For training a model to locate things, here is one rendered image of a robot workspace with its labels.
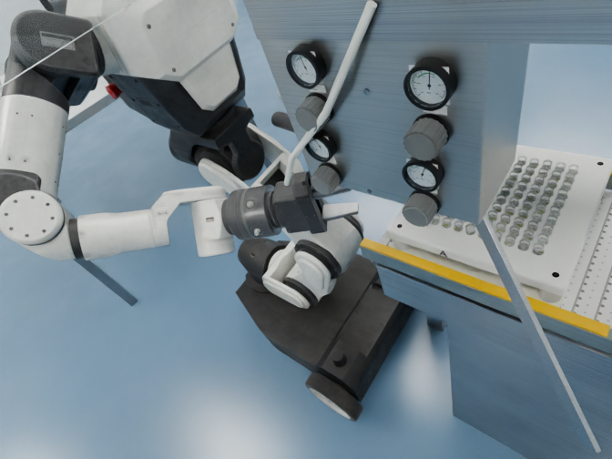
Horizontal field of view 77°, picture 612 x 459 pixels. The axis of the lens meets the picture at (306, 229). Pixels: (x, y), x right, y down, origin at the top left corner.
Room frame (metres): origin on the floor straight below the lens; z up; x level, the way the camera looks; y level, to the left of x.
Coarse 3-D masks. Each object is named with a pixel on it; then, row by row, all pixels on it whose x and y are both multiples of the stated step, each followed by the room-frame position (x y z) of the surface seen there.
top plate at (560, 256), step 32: (576, 160) 0.35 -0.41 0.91; (608, 160) 0.33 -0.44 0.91; (512, 192) 0.35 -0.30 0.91; (576, 192) 0.30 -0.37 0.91; (512, 224) 0.30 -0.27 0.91; (576, 224) 0.25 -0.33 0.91; (448, 256) 0.30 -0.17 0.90; (480, 256) 0.27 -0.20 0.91; (512, 256) 0.25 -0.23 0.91; (544, 256) 0.23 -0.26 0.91; (576, 256) 0.22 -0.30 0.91; (544, 288) 0.20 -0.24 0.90
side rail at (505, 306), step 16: (368, 256) 0.39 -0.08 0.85; (384, 256) 0.37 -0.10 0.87; (416, 272) 0.32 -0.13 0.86; (432, 272) 0.30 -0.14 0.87; (448, 288) 0.28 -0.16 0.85; (464, 288) 0.26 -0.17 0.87; (496, 304) 0.22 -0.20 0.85; (512, 304) 0.21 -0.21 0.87; (544, 320) 0.18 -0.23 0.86; (576, 336) 0.15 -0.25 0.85; (592, 336) 0.14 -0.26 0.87; (608, 336) 0.13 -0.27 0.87; (608, 352) 0.12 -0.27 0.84
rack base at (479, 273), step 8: (600, 200) 0.30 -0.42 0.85; (416, 248) 0.36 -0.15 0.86; (416, 256) 0.35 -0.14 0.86; (424, 256) 0.34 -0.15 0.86; (432, 256) 0.33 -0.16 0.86; (440, 256) 0.33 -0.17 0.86; (440, 264) 0.31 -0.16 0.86; (448, 264) 0.31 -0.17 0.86; (456, 264) 0.30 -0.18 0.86; (464, 264) 0.30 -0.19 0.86; (464, 272) 0.28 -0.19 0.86; (472, 272) 0.28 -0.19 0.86; (480, 272) 0.27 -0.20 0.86; (488, 272) 0.27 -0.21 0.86; (488, 280) 0.26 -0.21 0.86; (496, 280) 0.25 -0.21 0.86; (528, 288) 0.22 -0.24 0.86; (536, 288) 0.22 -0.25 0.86; (528, 296) 0.21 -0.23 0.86; (536, 296) 0.21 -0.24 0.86; (552, 304) 0.19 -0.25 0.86; (560, 304) 0.19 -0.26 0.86
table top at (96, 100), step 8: (104, 80) 1.75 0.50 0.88; (0, 88) 2.33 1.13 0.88; (96, 88) 1.69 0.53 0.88; (104, 88) 1.65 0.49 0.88; (88, 96) 1.65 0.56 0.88; (96, 96) 1.62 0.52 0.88; (104, 96) 1.58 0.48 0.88; (88, 104) 1.57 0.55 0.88; (96, 104) 1.55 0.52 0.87; (104, 104) 1.57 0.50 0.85; (72, 112) 1.56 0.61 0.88; (80, 112) 1.53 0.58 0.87; (88, 112) 1.54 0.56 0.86; (96, 112) 1.55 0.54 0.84; (72, 120) 1.51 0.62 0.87; (80, 120) 1.52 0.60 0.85; (72, 128) 1.50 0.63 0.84
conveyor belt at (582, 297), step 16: (608, 208) 0.30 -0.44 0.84; (592, 224) 0.28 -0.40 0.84; (608, 224) 0.27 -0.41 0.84; (384, 240) 0.42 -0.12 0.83; (592, 240) 0.26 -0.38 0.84; (608, 240) 0.25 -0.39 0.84; (592, 256) 0.24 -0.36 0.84; (608, 256) 0.23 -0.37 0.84; (576, 272) 0.23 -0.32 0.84; (592, 272) 0.22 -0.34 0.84; (608, 272) 0.21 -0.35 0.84; (576, 288) 0.21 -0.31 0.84; (592, 288) 0.20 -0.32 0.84; (608, 288) 0.19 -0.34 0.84; (576, 304) 0.19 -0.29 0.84; (592, 304) 0.18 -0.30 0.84; (608, 304) 0.17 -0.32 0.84; (608, 320) 0.15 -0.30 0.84
